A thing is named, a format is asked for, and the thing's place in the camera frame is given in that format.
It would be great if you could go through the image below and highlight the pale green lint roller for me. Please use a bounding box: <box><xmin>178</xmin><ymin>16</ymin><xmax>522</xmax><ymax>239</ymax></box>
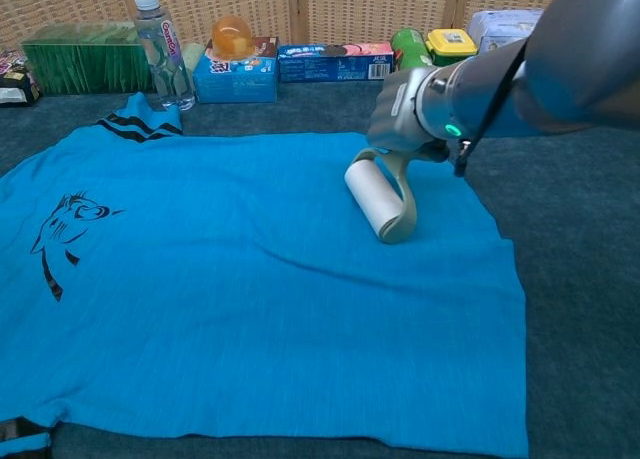
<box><xmin>343</xmin><ymin>147</ymin><xmax>419</xmax><ymax>245</ymax></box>

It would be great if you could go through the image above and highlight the wicker folding screen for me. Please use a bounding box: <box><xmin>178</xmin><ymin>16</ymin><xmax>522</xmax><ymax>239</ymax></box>
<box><xmin>0</xmin><ymin>0</ymin><xmax>576</xmax><ymax>54</ymax></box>

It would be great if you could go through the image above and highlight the blue snack box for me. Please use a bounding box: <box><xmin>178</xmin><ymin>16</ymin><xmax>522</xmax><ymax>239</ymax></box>
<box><xmin>192</xmin><ymin>36</ymin><xmax>280</xmax><ymax>104</ymax></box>

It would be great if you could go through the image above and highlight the blue T-shirt with black print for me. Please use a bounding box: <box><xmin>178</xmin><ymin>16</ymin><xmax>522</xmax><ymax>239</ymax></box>
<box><xmin>0</xmin><ymin>92</ymin><xmax>530</xmax><ymax>459</ymax></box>

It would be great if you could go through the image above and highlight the dark teal table carpet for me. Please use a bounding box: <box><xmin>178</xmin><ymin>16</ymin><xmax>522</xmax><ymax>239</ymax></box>
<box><xmin>0</xmin><ymin>81</ymin><xmax>640</xmax><ymax>459</ymax></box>

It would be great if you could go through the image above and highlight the green container with yellow lid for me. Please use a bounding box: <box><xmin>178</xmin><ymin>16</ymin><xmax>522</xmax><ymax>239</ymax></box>
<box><xmin>424</xmin><ymin>28</ymin><xmax>479</xmax><ymax>68</ymax></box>

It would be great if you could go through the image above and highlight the green chips can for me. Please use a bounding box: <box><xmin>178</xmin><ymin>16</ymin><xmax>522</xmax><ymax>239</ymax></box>
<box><xmin>390</xmin><ymin>26</ymin><xmax>434</xmax><ymax>74</ymax></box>

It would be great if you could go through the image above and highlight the clear water bottle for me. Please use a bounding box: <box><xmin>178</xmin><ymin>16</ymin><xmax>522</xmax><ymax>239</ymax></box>
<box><xmin>132</xmin><ymin>0</ymin><xmax>197</xmax><ymax>113</ymax></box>

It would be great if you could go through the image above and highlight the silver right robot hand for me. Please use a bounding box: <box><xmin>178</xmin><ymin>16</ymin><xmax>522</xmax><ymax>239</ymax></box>
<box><xmin>366</xmin><ymin>66</ymin><xmax>451</xmax><ymax>164</ymax></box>

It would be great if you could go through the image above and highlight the blue pink cookie box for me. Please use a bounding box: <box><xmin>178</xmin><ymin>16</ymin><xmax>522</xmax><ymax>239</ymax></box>
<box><xmin>277</xmin><ymin>42</ymin><xmax>396</xmax><ymax>84</ymax></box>

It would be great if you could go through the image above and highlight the white tissue pack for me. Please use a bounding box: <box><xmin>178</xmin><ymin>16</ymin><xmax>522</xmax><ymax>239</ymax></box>
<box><xmin>465</xmin><ymin>8</ymin><xmax>545</xmax><ymax>55</ymax></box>

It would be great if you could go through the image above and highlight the black purple snack bag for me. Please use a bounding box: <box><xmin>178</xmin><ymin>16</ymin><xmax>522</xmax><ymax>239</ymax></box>
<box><xmin>0</xmin><ymin>48</ymin><xmax>42</xmax><ymax>108</ymax></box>

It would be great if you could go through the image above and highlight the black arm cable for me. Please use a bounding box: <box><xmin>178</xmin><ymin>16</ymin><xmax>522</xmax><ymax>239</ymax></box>
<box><xmin>452</xmin><ymin>37</ymin><xmax>530</xmax><ymax>178</ymax></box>

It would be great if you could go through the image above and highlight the green transparent plastic box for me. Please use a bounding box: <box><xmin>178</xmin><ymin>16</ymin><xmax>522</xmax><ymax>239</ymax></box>
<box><xmin>20</xmin><ymin>21</ymin><xmax>156</xmax><ymax>98</ymax></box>

